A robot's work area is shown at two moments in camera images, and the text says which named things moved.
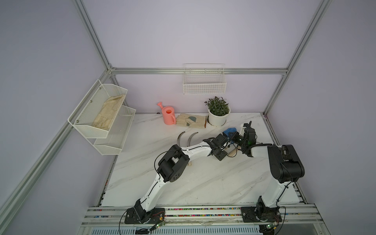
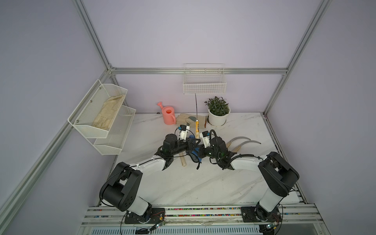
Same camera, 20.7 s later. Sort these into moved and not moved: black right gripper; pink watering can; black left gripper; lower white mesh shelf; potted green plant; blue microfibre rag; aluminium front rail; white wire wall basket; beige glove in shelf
Moved: blue microfibre rag; black right gripper; black left gripper
Not moved: lower white mesh shelf; beige glove in shelf; aluminium front rail; potted green plant; pink watering can; white wire wall basket
